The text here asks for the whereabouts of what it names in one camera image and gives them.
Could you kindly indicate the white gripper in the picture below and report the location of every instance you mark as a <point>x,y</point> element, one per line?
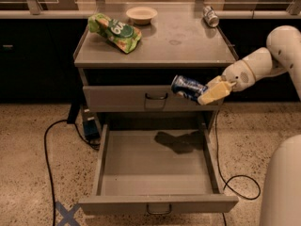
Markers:
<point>238,74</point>

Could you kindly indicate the blue pepsi can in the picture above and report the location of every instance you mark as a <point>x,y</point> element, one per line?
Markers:
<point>187,87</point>

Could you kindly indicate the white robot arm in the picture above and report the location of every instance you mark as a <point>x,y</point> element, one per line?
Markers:
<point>281,198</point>

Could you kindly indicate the silver soda can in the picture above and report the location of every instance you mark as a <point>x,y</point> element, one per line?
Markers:
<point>210,17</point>

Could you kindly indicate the grey drawer cabinet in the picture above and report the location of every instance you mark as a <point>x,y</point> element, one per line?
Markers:
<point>175,42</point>

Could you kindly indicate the open grey middle drawer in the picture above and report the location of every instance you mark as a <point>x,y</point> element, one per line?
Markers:
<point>156,172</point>

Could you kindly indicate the closed grey top drawer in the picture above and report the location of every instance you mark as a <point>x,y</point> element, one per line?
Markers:
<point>140,99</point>

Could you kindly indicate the dark lab counter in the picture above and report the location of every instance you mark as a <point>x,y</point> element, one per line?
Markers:
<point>37,64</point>

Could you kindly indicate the beige paper bowl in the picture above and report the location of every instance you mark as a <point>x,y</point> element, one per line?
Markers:
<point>141,15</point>

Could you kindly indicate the green chip bag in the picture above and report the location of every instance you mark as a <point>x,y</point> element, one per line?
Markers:
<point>124,36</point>

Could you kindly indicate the blue power box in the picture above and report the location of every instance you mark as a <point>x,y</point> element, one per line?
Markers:
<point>89,125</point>

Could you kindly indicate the blue tape cross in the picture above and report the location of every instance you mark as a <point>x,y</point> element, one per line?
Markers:
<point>67,215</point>

